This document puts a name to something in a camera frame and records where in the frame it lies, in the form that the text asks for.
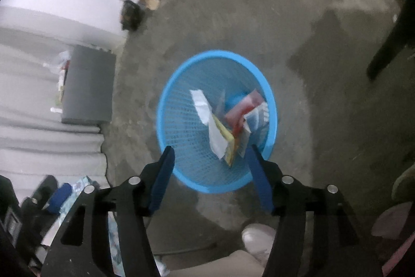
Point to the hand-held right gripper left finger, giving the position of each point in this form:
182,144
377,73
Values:
162,179

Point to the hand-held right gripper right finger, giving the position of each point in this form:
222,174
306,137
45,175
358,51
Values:
259,179

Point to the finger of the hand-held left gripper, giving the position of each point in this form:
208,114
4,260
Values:
40,192
60,197

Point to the red yellow snack packet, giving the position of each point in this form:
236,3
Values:
229,141

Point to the blue mesh basket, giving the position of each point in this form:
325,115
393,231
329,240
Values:
184,121

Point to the white wrapper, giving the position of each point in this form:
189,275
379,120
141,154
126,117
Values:
201,105

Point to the grey curtain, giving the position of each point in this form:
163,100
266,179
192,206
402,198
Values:
32,140

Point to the person's white pink shoe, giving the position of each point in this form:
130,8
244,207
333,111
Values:
256,238

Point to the small white bottle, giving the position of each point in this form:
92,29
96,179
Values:
55,110

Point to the person's beige trouser leg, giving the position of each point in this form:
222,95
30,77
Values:
210,267

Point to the grey cabinet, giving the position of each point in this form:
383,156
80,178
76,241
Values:
87,85

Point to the person's pink clothing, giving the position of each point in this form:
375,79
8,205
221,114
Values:
392,221

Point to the black box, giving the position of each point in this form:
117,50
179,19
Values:
131,15

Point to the black furniture leg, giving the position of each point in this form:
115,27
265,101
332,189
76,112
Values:
392,40

